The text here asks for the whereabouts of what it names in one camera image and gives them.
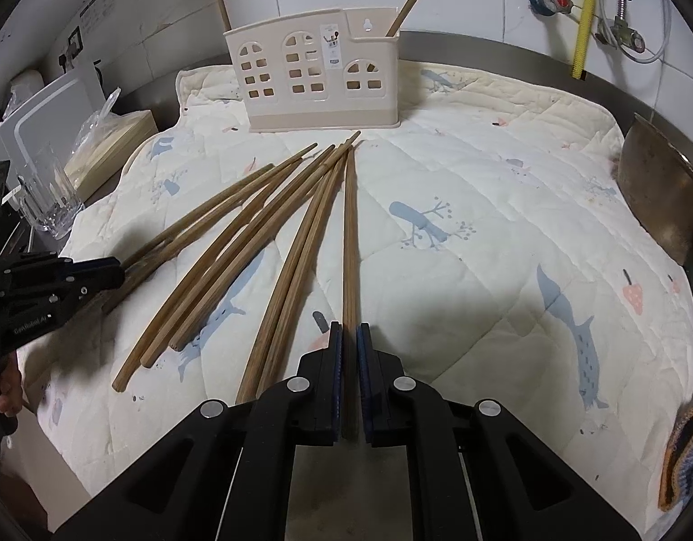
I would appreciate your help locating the metal pot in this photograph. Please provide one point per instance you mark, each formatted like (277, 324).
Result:
(656, 197)

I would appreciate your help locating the pile of brown chopsticks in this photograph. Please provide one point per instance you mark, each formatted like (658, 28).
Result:
(297, 270)

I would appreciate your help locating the beige plastic utensil holder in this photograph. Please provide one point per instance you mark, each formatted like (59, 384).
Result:
(312, 107)

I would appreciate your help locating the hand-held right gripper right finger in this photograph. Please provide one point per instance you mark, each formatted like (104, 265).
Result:
(363, 360)

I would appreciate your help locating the wall label sticker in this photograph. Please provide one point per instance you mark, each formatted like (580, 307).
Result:
(96, 11)

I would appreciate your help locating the knitted orange grey cloth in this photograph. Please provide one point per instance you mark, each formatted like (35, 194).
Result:
(684, 456)

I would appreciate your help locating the brass pipe valve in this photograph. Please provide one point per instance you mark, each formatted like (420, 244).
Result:
(627, 36)

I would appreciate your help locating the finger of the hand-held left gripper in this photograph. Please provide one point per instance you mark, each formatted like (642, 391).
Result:
(93, 284)
(87, 267)

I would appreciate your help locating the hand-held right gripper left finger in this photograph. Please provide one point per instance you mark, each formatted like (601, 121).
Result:
(336, 360)

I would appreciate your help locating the wall socket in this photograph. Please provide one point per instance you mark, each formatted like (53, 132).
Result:
(71, 48)

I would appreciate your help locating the person's left hand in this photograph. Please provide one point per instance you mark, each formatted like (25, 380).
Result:
(6, 391)

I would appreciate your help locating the clear drinking glass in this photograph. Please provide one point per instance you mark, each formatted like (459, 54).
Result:
(48, 208)

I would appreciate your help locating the quilted printed mat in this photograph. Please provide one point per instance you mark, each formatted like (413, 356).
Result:
(465, 321)

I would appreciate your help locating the plastic-wrapped wooden box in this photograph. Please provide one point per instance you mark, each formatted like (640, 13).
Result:
(115, 141)

